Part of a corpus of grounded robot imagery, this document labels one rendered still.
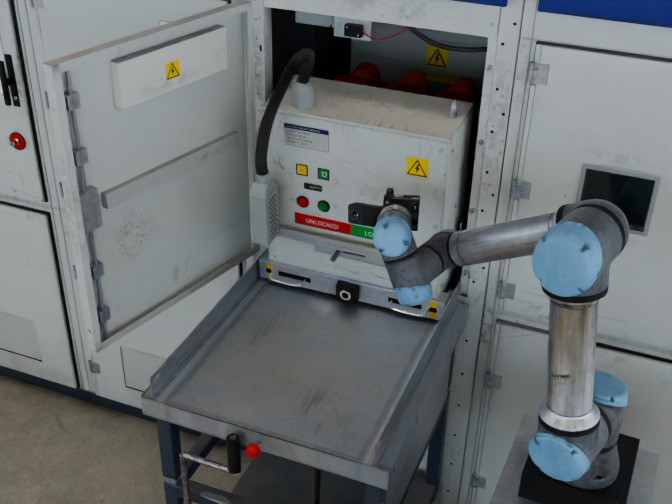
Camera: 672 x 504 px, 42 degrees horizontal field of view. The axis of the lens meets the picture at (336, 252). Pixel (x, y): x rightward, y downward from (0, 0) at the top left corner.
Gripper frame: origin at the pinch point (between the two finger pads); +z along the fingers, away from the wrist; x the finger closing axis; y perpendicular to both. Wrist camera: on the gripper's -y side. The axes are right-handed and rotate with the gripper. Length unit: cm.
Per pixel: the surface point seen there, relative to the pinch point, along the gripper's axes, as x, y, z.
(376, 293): -30.5, -2.4, 19.4
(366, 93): 22.0, -8.7, 23.9
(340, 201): -4.9, -13.1, 15.1
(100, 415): -106, -103, 76
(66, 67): 29, -68, -25
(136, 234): -14, -63, 1
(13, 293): -61, -133, 76
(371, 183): 1.3, -5.2, 10.8
